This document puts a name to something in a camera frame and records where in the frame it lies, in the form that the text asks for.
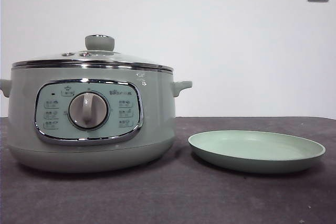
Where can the pale green round plate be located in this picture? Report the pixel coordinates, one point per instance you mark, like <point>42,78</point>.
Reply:
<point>236,161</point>

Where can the glass lid with green knob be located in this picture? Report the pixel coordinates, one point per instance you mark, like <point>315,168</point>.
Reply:
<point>99,42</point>

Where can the pale green electric steamer pot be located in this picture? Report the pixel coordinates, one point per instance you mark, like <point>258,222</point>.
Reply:
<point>157,103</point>

